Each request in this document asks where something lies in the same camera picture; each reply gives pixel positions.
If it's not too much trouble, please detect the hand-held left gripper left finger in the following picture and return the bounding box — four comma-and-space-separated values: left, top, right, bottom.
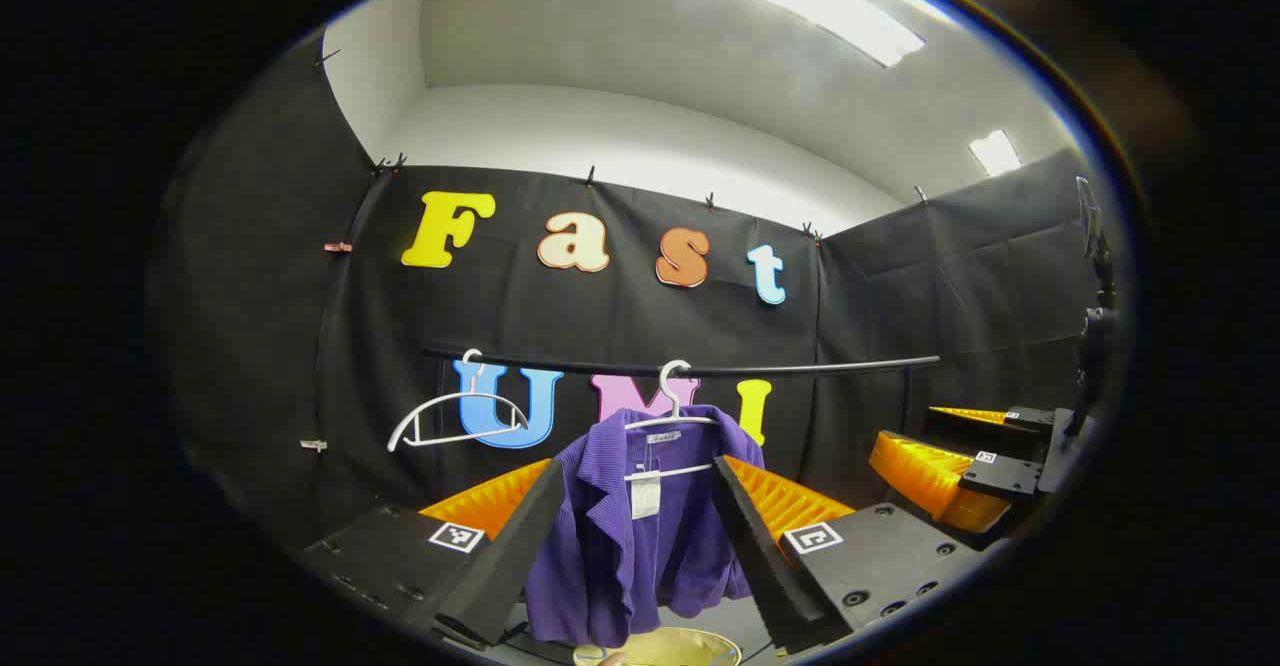
298, 456, 567, 649

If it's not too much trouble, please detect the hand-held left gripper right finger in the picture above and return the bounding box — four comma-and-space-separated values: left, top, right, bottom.
710, 454, 991, 655

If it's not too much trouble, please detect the purple ribbed jacket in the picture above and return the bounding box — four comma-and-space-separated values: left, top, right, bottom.
524, 404, 767, 649

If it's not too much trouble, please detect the beige laundry hamper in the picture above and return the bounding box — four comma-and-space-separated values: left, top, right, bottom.
572, 626, 746, 666

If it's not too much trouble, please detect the white plastic clothes hanger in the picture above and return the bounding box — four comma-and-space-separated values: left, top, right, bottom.
387, 348, 531, 453
622, 358, 723, 483

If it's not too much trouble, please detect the small ceiling light panel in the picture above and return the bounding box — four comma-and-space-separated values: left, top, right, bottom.
968, 129, 1023, 178

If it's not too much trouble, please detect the black backdrop cloth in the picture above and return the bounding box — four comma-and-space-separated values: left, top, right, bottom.
150, 31, 1111, 567

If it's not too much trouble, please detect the large ceiling light panel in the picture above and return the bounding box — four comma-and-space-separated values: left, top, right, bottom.
708, 0, 926, 69

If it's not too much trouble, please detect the black clothes rail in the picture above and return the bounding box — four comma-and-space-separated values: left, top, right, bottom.
420, 344, 943, 379

